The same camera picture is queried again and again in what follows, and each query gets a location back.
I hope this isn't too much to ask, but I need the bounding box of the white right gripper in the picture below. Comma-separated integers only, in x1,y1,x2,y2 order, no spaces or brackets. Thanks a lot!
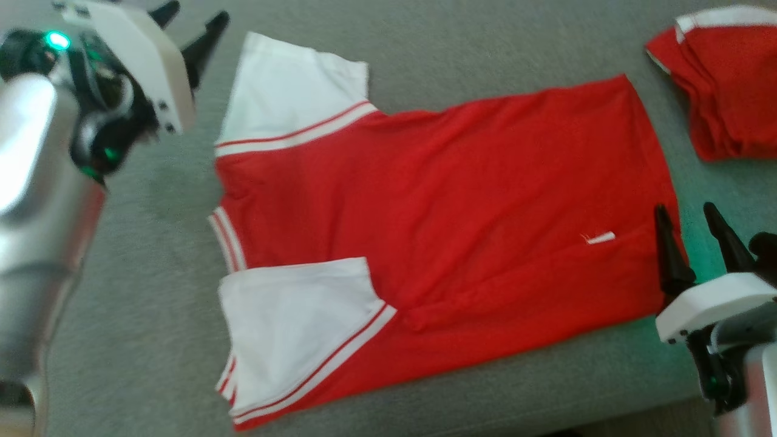
653,202,777,347

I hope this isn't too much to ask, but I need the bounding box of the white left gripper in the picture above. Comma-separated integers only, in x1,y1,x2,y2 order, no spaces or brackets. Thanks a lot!
0,0,231,184

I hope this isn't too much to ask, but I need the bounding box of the red and white jersey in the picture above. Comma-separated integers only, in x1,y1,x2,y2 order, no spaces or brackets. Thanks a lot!
208,32,688,433

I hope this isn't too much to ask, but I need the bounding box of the folded red garment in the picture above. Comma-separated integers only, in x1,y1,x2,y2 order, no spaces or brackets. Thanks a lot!
645,5,777,163

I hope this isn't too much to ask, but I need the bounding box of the large grey sofa seat cushion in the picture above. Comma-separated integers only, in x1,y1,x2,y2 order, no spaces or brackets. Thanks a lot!
0,0,777,437

